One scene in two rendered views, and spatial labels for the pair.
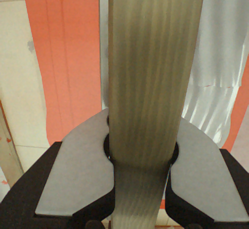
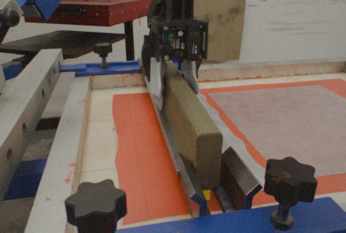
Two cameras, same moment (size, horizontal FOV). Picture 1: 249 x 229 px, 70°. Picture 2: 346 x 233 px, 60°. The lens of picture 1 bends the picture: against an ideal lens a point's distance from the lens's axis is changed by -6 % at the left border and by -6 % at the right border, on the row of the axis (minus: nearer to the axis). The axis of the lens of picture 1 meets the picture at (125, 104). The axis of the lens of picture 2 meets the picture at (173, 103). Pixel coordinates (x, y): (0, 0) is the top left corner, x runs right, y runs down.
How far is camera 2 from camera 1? 54 cm
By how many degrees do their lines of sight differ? 95
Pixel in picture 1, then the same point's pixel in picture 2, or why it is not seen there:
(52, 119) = (121, 152)
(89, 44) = (144, 126)
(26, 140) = (94, 166)
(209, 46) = not seen: hidden behind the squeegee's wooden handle
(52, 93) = (123, 141)
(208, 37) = not seen: hidden behind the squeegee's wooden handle
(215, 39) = not seen: hidden behind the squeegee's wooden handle
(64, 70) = (132, 133)
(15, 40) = (105, 128)
